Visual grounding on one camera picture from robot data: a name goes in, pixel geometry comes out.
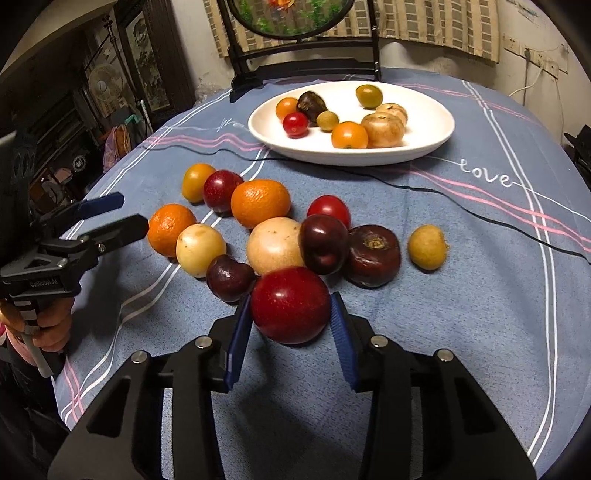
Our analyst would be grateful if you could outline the green yellow tomato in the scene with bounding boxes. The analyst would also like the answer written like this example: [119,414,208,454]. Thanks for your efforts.
[355,84,383,110]

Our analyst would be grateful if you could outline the large red plum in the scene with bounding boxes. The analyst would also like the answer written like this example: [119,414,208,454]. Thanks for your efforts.
[250,266,332,346]

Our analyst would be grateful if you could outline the pink purple cloth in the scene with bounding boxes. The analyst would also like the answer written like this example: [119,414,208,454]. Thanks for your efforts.
[102,124,132,174]

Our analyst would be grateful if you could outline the orange round tomato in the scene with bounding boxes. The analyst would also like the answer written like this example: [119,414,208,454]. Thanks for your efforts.
[276,97,301,121]

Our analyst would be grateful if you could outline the person's left hand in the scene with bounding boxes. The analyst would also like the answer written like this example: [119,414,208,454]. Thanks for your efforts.
[0,295,74,365]

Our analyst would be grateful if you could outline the small smooth orange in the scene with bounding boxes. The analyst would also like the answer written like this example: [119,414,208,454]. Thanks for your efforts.
[331,121,369,150]

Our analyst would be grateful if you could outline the round goldfish screen black stand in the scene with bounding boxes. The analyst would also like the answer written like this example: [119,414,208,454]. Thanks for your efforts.
[216,0,382,103]

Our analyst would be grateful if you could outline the white oval plate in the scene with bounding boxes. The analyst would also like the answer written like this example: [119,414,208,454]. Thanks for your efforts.
[247,81,456,167]

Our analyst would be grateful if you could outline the white power cable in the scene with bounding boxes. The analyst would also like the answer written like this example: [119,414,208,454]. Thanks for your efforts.
[508,69,543,97]

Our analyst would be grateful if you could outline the dark wood framed painting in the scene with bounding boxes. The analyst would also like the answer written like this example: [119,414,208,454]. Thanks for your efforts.
[115,0,195,121]

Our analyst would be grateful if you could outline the yellow orange tomato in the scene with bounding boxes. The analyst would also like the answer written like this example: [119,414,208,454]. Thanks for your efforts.
[182,163,218,204]

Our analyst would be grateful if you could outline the white electric fan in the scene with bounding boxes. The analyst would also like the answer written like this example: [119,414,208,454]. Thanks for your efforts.
[88,62,125,116]

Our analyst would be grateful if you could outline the beige checked curtain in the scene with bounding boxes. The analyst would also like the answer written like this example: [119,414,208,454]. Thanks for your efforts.
[203,0,502,65]

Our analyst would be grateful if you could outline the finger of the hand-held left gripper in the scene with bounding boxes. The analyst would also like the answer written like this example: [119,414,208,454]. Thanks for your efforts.
[30,192,125,236]
[60,213,150,259]

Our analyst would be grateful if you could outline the large tan pepino melon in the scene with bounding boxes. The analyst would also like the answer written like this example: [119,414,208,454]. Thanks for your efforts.
[361,113,406,149]

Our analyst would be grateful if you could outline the small red cherry tomato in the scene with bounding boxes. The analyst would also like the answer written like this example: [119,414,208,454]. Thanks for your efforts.
[283,112,309,138]

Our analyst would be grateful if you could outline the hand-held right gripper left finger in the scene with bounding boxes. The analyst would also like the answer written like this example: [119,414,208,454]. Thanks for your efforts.
[47,293,254,480]

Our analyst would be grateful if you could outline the pale yellow plum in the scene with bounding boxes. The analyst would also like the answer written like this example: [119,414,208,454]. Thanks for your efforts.
[246,217,306,277]
[375,103,409,126]
[175,224,227,278]

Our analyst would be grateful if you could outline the black hat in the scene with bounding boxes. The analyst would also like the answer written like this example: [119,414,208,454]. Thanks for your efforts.
[563,131,591,181]

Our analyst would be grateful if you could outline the orange mandarin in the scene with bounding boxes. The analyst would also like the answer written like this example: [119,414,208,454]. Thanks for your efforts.
[147,203,198,258]
[230,179,292,230]

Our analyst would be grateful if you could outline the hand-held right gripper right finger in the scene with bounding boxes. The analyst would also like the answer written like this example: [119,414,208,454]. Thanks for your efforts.
[330,292,539,480]

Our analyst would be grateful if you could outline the white wall power outlets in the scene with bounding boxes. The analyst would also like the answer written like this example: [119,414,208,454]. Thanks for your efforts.
[503,34,570,75]

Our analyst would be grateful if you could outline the dark purple plum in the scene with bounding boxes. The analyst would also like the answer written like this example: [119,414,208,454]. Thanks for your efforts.
[206,254,257,304]
[298,213,350,276]

